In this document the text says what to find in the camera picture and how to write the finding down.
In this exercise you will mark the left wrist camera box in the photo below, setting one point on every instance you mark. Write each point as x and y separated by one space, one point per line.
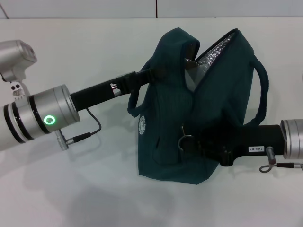
14 61

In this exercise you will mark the clear food container blue seal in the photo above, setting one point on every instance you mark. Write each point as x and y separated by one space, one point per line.
191 79

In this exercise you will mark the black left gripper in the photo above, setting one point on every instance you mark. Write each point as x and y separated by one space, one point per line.
94 95

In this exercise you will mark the dark teal insulated lunch bag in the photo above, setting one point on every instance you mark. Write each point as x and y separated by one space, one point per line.
165 113

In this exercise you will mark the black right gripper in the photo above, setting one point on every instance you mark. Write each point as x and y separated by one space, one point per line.
241 142

